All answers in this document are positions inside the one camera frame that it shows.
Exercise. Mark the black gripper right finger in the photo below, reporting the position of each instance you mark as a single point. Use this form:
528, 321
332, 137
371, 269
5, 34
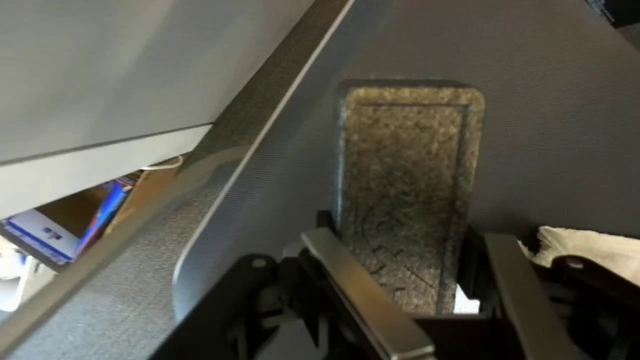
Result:
526, 300

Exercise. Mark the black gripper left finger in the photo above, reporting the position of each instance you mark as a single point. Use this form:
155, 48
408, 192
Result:
367, 300

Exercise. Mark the large white whiteboard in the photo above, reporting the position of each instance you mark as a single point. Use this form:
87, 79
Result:
101, 60

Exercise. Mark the white crumpled cloth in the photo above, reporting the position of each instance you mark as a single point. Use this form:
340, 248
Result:
593, 251

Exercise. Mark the blue and white box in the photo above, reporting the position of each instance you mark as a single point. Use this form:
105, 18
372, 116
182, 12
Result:
46, 233

